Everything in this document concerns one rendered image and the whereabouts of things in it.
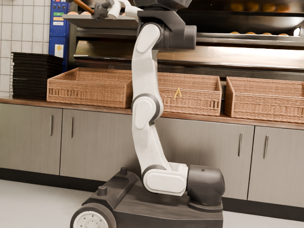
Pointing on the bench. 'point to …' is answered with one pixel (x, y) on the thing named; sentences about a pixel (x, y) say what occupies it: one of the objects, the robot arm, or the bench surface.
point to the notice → (59, 51)
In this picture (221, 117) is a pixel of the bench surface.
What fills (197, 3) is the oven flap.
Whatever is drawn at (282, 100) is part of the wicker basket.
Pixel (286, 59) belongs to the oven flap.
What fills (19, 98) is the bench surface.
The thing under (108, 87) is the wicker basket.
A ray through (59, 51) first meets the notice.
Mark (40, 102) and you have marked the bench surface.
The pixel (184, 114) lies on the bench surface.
